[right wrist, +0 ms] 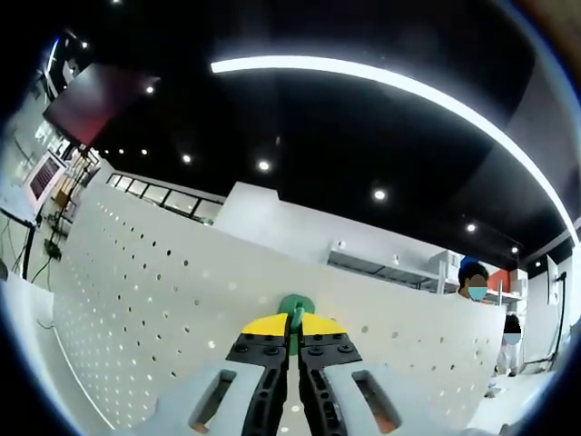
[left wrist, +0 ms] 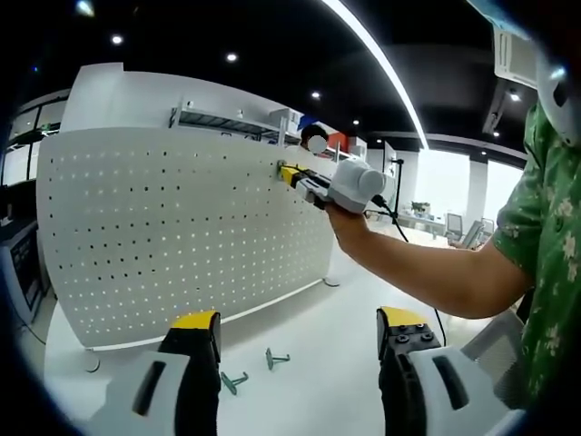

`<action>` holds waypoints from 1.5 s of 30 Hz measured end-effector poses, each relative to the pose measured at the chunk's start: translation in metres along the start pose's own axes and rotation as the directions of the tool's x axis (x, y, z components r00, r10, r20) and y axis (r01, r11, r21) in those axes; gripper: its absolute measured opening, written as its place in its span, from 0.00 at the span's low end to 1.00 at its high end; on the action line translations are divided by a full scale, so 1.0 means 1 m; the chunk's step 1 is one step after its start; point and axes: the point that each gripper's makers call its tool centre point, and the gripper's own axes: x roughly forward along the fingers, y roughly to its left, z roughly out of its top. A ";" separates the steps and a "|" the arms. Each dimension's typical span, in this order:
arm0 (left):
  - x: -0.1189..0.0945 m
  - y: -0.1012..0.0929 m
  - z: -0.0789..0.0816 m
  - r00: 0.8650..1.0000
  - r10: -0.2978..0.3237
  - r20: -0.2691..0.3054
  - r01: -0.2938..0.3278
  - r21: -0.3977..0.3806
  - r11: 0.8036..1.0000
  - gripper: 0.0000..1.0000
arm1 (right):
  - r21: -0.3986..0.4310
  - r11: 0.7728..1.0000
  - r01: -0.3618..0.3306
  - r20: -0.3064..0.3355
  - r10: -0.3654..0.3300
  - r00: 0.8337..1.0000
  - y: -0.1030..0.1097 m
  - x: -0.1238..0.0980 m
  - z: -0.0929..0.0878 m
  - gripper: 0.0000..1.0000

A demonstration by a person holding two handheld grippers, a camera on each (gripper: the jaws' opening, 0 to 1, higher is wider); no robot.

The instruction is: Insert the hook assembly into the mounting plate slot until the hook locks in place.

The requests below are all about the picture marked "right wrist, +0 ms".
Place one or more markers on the white metal shelf rack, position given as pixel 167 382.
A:
pixel 386 270

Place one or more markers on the green hook assembly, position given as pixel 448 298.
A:
pixel 297 303

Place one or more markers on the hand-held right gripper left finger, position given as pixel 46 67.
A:
pixel 263 363

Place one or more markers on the round ceiling spotlights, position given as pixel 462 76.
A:
pixel 379 194

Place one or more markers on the white perforated mounting plate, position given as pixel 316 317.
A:
pixel 159 281

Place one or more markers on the long ceiling light strip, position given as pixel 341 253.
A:
pixel 408 84

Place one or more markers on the small white camera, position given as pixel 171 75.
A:
pixel 396 259
pixel 341 244

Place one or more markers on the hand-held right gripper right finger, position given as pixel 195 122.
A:
pixel 327 363

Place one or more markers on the white laptop with pink screen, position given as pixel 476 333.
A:
pixel 43 175

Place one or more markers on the large dark hanging screen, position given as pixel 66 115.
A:
pixel 86 106

